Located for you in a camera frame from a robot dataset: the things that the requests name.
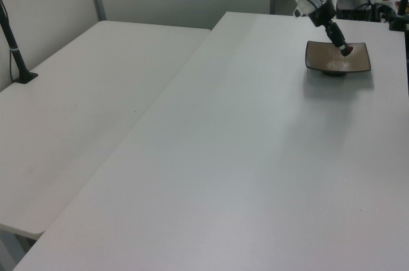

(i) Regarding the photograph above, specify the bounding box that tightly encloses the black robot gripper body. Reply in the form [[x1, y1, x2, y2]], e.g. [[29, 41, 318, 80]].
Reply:
[[307, 0, 337, 28]]

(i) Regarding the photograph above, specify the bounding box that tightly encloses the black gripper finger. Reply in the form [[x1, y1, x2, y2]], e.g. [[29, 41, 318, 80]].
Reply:
[[328, 21, 350, 50], [323, 23, 349, 58]]

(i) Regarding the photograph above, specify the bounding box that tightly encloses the square brown ceramic plate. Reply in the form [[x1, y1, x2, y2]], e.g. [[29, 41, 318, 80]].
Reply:
[[305, 40, 373, 77]]

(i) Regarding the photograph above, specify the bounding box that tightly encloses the black controller box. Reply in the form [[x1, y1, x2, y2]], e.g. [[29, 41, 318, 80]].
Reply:
[[336, 0, 374, 22]]

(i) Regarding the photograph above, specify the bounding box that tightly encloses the white side table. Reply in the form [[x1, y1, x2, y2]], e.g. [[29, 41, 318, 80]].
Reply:
[[0, 20, 212, 241]]

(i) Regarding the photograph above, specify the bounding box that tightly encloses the black camera stand with base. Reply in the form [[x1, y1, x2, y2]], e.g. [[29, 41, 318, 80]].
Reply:
[[0, 0, 39, 85]]

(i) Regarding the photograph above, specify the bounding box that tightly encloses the thin black stand cable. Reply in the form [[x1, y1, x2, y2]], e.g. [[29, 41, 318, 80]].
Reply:
[[0, 0, 17, 83]]

